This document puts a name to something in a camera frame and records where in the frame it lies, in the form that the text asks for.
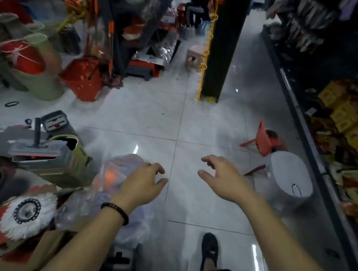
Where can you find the person's right hand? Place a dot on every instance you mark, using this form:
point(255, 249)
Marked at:
point(227, 183)

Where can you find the person's left hand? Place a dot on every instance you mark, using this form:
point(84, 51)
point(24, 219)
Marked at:
point(138, 189)

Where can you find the person's right forearm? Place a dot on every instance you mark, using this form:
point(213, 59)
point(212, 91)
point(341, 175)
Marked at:
point(281, 248)

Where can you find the person's left forearm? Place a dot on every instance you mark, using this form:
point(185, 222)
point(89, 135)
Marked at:
point(82, 249)

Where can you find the person's black shoe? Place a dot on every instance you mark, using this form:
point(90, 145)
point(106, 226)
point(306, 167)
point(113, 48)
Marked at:
point(210, 249)

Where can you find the clear plastic bag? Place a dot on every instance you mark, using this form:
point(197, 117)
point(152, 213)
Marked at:
point(115, 172)

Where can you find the red plastic chair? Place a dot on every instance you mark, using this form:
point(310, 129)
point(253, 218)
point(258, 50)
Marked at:
point(264, 140)

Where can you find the goods-filled store rack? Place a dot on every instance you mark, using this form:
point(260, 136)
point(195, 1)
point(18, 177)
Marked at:
point(304, 130)

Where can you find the grey mop bucket set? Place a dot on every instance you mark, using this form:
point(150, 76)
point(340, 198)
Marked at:
point(37, 150)

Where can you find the brown cardboard box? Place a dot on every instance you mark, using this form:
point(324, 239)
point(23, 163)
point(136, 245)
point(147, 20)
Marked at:
point(45, 249)

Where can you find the round white mop head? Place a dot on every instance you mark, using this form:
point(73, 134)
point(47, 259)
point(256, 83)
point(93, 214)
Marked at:
point(26, 212)

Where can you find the red shopping basket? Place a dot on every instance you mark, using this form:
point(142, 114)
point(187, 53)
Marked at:
point(82, 81)

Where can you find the red step stool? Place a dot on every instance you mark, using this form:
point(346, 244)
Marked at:
point(141, 64)

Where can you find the black pillar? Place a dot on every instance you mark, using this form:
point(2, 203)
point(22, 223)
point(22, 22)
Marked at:
point(227, 51)

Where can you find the stack of yellow boxes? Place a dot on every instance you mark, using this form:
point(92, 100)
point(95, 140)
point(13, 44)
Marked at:
point(345, 115)

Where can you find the green bucket with red insert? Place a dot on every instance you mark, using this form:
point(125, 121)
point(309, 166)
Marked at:
point(39, 81)

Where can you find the background goods rack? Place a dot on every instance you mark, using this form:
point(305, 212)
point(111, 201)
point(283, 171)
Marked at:
point(134, 30)

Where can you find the bundle of orange mops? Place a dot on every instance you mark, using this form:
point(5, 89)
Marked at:
point(110, 28)

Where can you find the hanging packaged goods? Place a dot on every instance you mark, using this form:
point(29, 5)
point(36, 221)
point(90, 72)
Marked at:
point(312, 21)

